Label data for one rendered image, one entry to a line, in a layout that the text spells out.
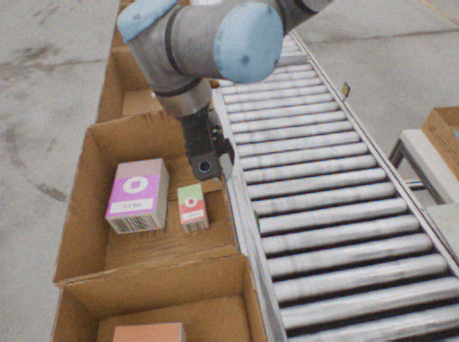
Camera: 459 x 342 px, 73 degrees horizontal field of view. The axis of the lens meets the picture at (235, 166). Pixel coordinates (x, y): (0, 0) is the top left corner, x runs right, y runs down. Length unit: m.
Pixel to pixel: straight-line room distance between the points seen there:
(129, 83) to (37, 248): 1.16
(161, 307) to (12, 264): 1.44
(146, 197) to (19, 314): 1.26
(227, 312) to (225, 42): 0.49
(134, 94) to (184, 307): 0.78
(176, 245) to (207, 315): 0.16
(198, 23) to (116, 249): 0.52
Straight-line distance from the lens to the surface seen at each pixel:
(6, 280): 2.01
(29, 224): 2.15
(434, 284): 0.97
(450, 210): 1.14
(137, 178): 0.77
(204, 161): 0.53
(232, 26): 0.37
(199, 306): 0.67
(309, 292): 0.86
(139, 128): 0.81
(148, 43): 0.45
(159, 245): 0.72
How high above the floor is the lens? 1.52
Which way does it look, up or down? 47 degrees down
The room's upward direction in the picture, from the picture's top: straight up
